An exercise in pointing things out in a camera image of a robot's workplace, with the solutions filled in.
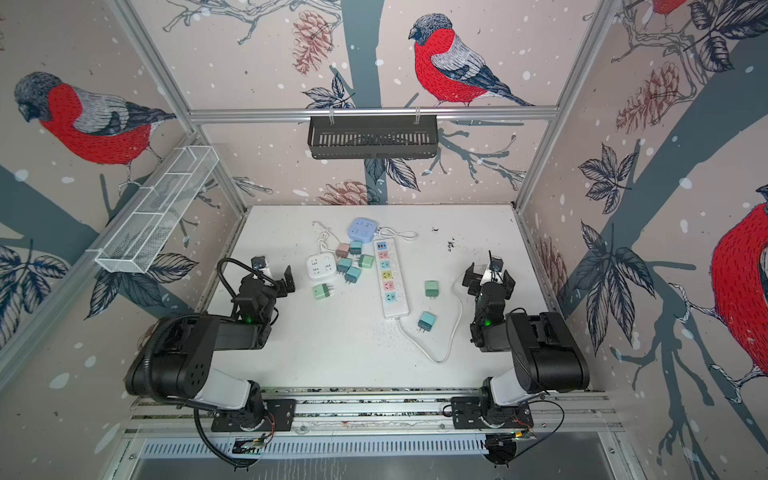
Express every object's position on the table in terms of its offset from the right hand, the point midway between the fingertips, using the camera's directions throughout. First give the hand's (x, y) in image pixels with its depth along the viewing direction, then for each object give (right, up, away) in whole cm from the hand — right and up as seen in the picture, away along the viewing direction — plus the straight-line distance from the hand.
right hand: (489, 269), depth 89 cm
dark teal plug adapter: (-43, +6, +18) cm, 47 cm away
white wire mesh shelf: (-93, +12, -16) cm, 95 cm away
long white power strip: (-30, -4, +8) cm, 31 cm away
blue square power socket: (-41, +12, +21) cm, 48 cm away
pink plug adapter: (-48, +5, +18) cm, 52 cm away
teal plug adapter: (-20, -15, -1) cm, 25 cm away
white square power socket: (-54, 0, +12) cm, 56 cm away
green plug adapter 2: (-53, -8, +6) cm, 54 cm away
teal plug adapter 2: (-43, -3, +9) cm, 44 cm away
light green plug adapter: (-39, +1, +14) cm, 42 cm away
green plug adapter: (-16, -7, +9) cm, 20 cm away
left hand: (-67, +1, +1) cm, 67 cm away
